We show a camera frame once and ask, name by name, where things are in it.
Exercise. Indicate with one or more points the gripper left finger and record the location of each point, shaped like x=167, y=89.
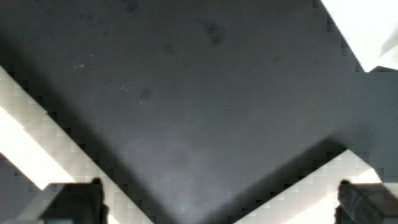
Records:
x=67, y=204

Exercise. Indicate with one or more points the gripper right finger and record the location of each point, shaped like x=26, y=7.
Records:
x=367, y=203

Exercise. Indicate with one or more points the white drawer cabinet box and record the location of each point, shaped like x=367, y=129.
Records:
x=366, y=21

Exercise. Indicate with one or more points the white U-shaped border frame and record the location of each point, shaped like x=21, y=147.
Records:
x=51, y=161

